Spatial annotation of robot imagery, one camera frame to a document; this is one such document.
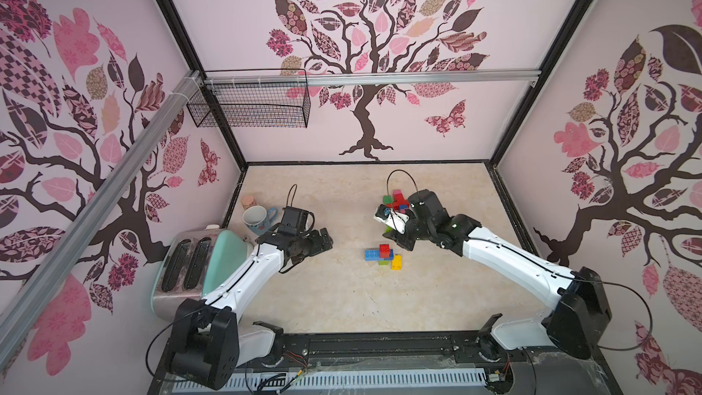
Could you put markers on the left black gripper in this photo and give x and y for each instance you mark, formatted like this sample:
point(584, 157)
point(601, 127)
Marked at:
point(318, 247)

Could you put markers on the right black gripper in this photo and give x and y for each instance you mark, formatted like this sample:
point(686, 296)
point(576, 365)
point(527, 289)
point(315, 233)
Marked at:
point(404, 229)

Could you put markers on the red long brick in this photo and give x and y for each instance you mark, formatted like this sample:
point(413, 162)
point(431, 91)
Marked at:
point(398, 206)

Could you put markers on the yellow square brick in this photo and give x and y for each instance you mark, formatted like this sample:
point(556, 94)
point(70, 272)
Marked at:
point(396, 264)

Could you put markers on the light blue long brick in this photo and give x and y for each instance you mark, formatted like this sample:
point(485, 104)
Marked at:
point(372, 256)

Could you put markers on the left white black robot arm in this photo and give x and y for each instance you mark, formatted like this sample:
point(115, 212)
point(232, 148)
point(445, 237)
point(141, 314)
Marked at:
point(206, 343)

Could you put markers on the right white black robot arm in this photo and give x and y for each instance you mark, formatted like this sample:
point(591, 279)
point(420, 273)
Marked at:
point(576, 310)

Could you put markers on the blue floral mug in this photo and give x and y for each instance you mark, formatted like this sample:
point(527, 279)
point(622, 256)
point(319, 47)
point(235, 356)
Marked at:
point(259, 219)

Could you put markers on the small pink cup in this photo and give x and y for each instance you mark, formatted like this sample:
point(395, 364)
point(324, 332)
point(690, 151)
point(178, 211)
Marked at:
point(248, 201)

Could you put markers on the mint chrome toaster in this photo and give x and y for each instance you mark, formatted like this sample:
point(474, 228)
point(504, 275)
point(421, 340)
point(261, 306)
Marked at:
point(197, 262)

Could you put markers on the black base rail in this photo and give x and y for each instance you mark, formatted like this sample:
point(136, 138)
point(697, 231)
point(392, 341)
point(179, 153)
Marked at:
point(460, 347)

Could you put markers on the white slotted cable duct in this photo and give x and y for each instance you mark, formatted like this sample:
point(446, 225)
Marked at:
point(327, 381)

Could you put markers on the black wire basket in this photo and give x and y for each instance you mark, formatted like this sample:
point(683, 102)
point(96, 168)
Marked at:
point(253, 98)

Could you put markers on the aluminium frame rail back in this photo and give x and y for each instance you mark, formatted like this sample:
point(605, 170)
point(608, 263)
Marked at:
point(378, 77)

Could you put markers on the aluminium frame rail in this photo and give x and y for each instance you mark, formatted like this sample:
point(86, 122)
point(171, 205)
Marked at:
point(23, 311)
point(378, 77)

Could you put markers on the aluminium frame rail left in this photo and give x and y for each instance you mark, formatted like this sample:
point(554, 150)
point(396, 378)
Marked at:
point(23, 311)

